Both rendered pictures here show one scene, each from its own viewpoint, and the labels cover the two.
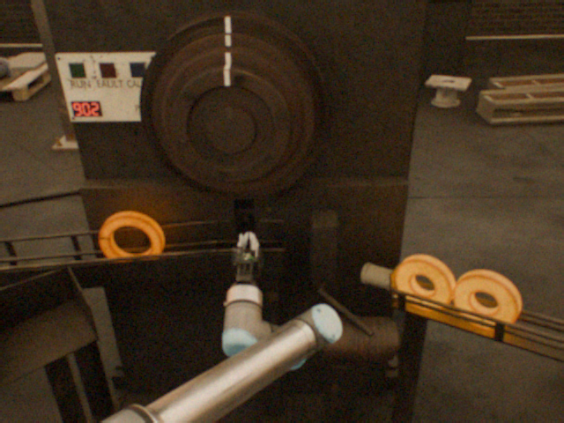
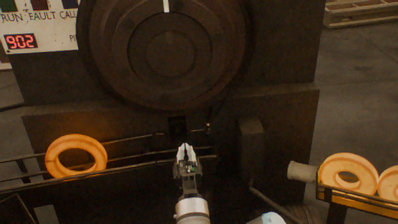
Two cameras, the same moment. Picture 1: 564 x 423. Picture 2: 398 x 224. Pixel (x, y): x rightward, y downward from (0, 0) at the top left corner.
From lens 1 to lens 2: 0.36 m
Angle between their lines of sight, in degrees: 6
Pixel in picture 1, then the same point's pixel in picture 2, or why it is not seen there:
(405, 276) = (330, 172)
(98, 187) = (39, 114)
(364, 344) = not seen: outside the picture
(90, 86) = (22, 19)
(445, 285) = (371, 180)
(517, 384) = not seen: outside the picture
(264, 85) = (203, 10)
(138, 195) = (79, 118)
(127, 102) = (61, 33)
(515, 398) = not seen: outside the picture
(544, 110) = (366, 15)
